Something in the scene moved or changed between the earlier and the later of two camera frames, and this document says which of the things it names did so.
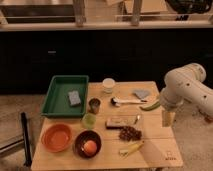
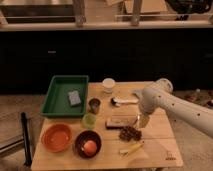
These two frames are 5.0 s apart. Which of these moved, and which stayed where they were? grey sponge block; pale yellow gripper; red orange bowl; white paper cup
Moved: pale yellow gripper
Stayed: red orange bowl; grey sponge block; white paper cup
